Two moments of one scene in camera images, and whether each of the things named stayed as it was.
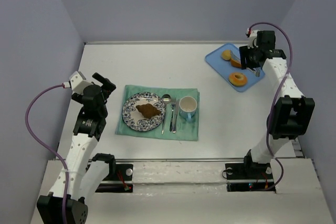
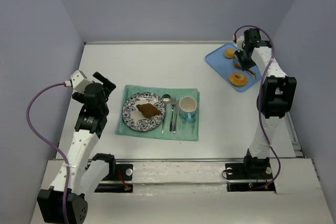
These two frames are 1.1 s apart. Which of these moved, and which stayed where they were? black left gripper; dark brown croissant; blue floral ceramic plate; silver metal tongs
Moved: silver metal tongs
Stayed: dark brown croissant; black left gripper; blue floral ceramic plate
